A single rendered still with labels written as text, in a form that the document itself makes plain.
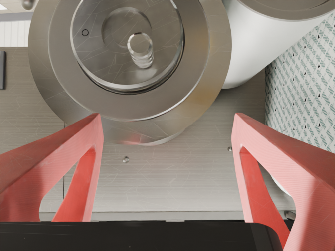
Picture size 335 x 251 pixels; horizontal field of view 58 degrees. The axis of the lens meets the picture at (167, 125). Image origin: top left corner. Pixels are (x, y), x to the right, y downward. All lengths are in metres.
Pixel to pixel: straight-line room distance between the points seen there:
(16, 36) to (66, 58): 3.21
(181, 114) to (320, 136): 0.16
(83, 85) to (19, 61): 0.41
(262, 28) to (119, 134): 0.14
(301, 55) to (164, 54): 0.21
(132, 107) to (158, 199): 0.36
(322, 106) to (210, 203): 0.30
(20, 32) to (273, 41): 3.23
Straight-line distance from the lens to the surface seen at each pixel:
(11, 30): 3.49
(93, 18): 0.22
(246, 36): 0.28
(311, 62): 0.35
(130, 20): 0.21
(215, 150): 0.55
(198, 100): 0.22
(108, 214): 0.57
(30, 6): 0.64
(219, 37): 0.23
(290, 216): 0.58
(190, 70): 0.22
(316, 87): 0.34
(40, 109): 0.59
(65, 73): 0.23
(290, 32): 0.27
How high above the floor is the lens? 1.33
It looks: 4 degrees down
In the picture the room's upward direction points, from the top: 180 degrees clockwise
